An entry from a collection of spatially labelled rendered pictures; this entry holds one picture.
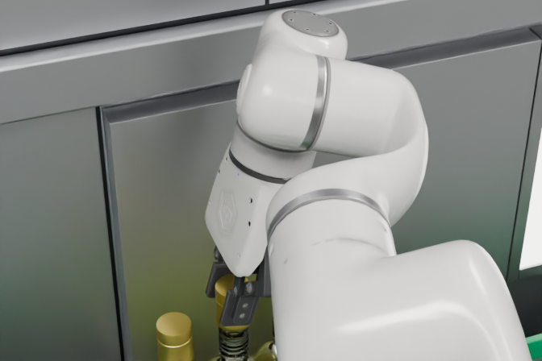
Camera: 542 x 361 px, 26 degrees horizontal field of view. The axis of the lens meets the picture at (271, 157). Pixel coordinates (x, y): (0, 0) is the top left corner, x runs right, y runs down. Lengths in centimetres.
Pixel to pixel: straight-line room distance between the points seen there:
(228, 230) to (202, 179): 14
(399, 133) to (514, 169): 48
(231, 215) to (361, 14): 25
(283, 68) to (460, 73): 39
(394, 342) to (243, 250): 36
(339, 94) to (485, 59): 38
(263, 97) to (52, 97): 28
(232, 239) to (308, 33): 21
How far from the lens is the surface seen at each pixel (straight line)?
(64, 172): 117
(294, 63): 90
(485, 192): 136
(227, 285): 111
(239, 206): 103
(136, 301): 126
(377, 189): 80
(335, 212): 75
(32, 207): 119
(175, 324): 113
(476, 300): 69
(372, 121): 90
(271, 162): 100
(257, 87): 89
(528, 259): 147
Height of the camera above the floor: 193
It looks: 35 degrees down
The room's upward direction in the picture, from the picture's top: straight up
